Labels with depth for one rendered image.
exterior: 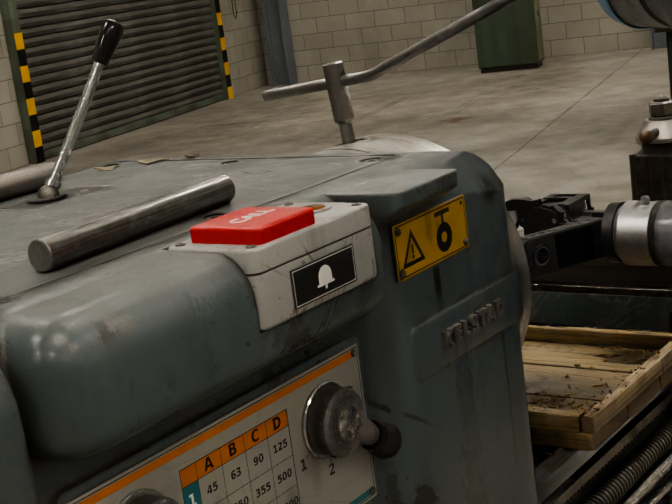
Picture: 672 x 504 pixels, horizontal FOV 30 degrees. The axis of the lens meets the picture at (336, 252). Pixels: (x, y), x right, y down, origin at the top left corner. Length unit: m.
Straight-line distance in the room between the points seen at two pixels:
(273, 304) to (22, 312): 0.16
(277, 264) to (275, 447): 0.14
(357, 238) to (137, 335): 0.21
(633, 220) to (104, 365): 0.87
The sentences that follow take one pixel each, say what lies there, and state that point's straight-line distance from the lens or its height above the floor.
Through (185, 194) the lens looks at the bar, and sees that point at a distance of 0.91.
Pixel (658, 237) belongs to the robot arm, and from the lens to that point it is 1.44.
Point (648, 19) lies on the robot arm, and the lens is 1.35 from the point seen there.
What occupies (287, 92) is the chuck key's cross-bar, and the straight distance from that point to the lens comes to 1.36.
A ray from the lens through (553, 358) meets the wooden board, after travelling 1.67.
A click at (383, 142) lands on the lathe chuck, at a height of 1.24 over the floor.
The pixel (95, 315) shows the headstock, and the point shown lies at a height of 1.25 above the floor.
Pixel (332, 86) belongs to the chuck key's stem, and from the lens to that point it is 1.32.
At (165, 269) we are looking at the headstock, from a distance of 0.77.
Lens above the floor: 1.42
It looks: 13 degrees down
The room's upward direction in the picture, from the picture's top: 8 degrees counter-clockwise
